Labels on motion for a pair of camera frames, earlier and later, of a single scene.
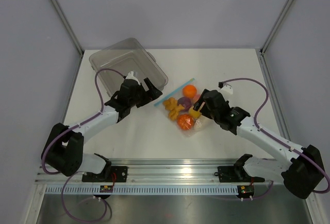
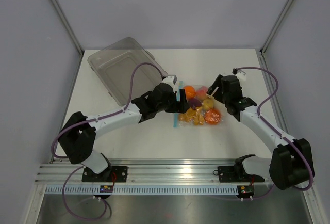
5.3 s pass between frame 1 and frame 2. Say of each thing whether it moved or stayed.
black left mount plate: stayed
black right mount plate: stayed
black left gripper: moved
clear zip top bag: moved
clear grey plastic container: stayed
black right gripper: moved
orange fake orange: stayed
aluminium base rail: stayed
